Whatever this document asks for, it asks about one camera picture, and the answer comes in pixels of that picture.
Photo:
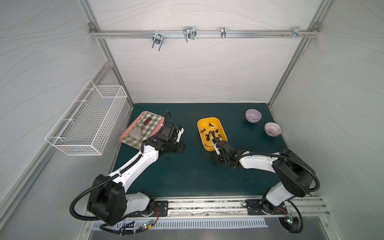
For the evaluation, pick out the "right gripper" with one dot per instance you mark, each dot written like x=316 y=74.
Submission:
x=218 y=147

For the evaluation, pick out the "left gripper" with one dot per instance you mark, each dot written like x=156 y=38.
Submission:
x=177 y=147

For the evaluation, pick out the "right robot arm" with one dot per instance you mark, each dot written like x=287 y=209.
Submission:
x=296 y=178

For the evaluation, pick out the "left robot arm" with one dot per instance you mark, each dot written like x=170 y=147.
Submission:
x=109 y=200

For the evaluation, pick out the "yellow plastic storage box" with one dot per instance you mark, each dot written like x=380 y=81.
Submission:
x=220 y=135

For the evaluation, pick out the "green checkered cloth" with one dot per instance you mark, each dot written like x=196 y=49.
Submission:
x=141 y=130

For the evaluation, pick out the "pink tray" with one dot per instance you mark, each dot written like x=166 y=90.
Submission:
x=135 y=132

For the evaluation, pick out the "purple bowl upright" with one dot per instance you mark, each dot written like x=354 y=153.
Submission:
x=253 y=116

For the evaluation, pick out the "purple ribbed bowl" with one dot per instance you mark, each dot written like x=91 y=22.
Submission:
x=272 y=129

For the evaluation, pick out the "white vent strip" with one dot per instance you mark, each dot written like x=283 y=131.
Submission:
x=210 y=223

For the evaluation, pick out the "metal hook clamp left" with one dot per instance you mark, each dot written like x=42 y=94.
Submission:
x=158 y=39

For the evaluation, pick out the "metal hook clamp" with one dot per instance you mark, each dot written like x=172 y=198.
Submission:
x=189 y=33
x=158 y=39

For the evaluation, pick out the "metal hook clamp middle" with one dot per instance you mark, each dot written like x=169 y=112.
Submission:
x=189 y=33

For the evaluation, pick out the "aluminium crossbar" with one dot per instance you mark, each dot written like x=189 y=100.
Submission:
x=201 y=34

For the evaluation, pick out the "metal spatula wooden handle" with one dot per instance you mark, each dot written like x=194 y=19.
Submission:
x=136 y=132

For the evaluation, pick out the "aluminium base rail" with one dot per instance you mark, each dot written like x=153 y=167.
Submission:
x=230 y=207

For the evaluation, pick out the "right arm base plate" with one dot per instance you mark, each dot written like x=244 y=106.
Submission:
x=258 y=207

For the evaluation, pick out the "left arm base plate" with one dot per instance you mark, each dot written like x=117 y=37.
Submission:
x=156 y=208

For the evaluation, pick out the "white wire basket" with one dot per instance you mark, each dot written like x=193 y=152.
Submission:
x=85 y=127

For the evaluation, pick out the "metal ring clamp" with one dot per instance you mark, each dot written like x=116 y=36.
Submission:
x=223 y=32

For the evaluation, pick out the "metal bracket right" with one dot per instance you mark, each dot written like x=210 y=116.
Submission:
x=296 y=34

